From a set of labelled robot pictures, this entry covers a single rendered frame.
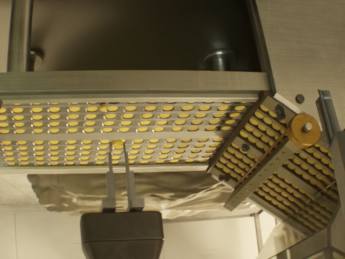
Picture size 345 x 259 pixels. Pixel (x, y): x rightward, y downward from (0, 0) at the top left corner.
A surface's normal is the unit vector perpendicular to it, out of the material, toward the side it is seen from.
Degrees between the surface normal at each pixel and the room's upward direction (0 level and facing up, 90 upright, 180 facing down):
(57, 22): 0
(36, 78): 90
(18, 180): 0
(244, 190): 38
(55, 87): 90
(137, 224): 90
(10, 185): 0
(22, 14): 90
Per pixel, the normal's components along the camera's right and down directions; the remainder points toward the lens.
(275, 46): 0.20, -0.40
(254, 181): -0.52, 0.73
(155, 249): 0.40, -0.28
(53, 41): 0.11, 0.92
